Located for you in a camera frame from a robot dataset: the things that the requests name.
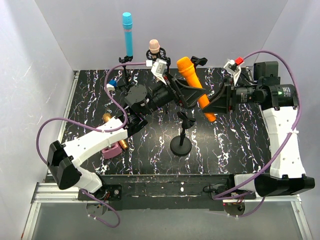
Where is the black tripod mic stand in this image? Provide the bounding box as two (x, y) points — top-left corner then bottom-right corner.
(116, 55), (134, 93)

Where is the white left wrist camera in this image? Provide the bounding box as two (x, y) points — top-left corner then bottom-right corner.
(145, 58), (167, 86)

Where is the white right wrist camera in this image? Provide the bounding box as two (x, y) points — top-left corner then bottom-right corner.
(223, 57), (244, 85)

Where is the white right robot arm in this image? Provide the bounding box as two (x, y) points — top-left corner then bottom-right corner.
(202, 57), (315, 199)

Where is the black small tripod stand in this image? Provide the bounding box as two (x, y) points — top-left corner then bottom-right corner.
(146, 47), (171, 72)

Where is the orange microphone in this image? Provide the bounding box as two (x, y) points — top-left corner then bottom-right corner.
(176, 56), (210, 109)

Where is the pink beige microphone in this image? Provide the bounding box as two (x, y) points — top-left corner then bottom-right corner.
(149, 39), (160, 55)

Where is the pink box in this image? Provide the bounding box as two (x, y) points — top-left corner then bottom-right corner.
(101, 142), (122, 160)

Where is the gold microphone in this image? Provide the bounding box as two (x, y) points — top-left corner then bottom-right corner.
(102, 112), (130, 151)

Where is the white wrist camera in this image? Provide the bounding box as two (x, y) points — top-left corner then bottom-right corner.
(145, 58), (167, 86)
(223, 57), (244, 85)

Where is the black round-base clip stand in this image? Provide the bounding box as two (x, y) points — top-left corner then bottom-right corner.
(190, 56), (208, 68)

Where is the black round-base shock-mount stand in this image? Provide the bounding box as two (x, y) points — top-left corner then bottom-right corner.
(170, 111), (196, 157)

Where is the white and blue small object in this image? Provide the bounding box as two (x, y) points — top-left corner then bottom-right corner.
(104, 79), (117, 92)

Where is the blue microphone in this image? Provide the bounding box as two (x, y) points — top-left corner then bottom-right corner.
(122, 12), (133, 57)

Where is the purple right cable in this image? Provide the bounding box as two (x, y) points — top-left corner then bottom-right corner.
(212, 50), (303, 218)

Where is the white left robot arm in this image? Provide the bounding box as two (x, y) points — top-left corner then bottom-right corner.
(47, 77), (205, 194)

